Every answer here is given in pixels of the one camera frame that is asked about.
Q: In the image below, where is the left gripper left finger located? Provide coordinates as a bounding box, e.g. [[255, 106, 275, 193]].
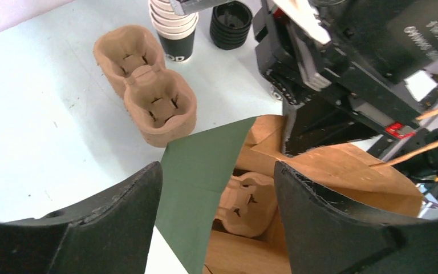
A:
[[0, 162, 163, 273]]

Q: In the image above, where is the stack of black lids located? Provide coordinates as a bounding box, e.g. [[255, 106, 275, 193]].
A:
[[209, 1, 253, 50]]

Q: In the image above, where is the stack of paper cups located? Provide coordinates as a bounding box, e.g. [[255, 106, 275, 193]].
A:
[[148, 1, 199, 62]]

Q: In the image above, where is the brown pulp cup carrier stack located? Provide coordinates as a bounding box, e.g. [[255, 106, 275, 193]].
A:
[[93, 25, 197, 147]]

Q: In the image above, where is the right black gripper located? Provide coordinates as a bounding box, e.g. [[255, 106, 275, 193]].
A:
[[252, 0, 438, 158]]

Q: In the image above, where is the green paper bag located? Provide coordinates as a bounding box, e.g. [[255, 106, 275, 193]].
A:
[[156, 115, 438, 273]]

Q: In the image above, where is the single brown pulp cup carrier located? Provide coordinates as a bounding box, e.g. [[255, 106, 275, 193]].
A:
[[214, 172, 278, 238]]

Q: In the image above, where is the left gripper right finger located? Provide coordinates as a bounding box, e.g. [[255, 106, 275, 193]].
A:
[[274, 162, 438, 273]]

